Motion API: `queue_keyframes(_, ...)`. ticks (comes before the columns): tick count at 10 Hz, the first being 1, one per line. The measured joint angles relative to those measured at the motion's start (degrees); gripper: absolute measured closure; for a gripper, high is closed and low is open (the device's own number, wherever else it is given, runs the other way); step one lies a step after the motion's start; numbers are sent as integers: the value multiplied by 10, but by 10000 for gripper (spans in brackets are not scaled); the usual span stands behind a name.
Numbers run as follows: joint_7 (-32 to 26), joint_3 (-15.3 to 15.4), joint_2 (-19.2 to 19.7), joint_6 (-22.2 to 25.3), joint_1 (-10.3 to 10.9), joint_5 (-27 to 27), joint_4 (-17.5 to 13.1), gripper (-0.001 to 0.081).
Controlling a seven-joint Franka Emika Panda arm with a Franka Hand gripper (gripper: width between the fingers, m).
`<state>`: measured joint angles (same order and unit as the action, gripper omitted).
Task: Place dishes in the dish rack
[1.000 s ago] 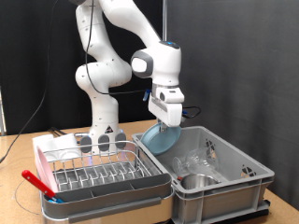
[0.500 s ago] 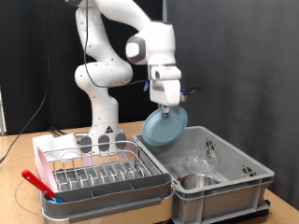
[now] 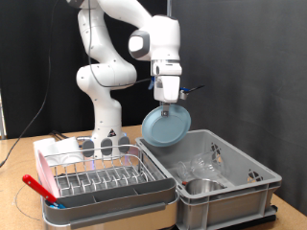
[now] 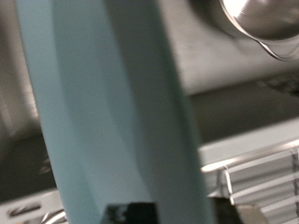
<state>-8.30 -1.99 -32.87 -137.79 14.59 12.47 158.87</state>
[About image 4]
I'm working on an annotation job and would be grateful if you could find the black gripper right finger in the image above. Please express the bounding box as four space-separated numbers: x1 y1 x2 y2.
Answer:
214 200 270 224

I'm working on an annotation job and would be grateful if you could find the steel bowl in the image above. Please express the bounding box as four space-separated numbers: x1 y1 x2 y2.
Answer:
190 0 299 62

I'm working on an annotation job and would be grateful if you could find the grey plastic crate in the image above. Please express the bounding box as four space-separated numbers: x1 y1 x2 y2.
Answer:
0 0 299 224

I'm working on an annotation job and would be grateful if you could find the light blue plate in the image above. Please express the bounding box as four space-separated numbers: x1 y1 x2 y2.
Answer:
13 0 217 224

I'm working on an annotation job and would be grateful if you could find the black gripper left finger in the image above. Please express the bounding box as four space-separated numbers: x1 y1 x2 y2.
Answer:
101 201 161 224

